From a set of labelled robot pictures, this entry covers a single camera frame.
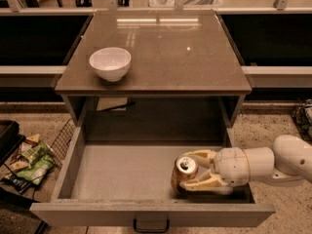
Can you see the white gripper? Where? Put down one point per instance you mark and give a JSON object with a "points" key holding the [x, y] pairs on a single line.
{"points": [[230, 165]]}

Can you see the orange soda can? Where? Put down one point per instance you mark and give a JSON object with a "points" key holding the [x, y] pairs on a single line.
{"points": [[185, 168]]}

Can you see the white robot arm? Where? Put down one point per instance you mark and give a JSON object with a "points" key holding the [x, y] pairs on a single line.
{"points": [[288, 162]]}

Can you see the open grey top drawer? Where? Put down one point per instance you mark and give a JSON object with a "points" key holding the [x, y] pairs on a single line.
{"points": [[104, 183]]}

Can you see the grey cabinet with countertop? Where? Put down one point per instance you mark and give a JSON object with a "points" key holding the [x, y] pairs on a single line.
{"points": [[185, 83]]}

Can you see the white ceramic bowl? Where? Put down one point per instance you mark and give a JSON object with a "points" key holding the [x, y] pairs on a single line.
{"points": [[111, 64]]}

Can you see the green snack bag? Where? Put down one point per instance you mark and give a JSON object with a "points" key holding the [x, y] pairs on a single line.
{"points": [[39, 162]]}

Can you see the clear plastic bin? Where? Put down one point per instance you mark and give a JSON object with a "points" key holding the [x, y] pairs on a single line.
{"points": [[186, 3]]}

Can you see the yellow chip bag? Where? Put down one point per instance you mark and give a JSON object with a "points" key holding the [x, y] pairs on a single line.
{"points": [[33, 140]]}

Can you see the black tray left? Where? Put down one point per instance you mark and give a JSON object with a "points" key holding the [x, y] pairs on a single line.
{"points": [[10, 139]]}

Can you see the black drawer handle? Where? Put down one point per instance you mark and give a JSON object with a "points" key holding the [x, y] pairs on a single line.
{"points": [[151, 227]]}

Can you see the black wire basket right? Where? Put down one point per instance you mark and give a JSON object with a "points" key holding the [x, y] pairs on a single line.
{"points": [[302, 117]]}

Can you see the black wire basket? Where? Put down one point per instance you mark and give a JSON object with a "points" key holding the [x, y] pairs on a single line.
{"points": [[61, 143], [302, 117]]}

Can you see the black wire basket left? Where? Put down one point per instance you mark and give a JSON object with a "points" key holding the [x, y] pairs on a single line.
{"points": [[61, 143]]}

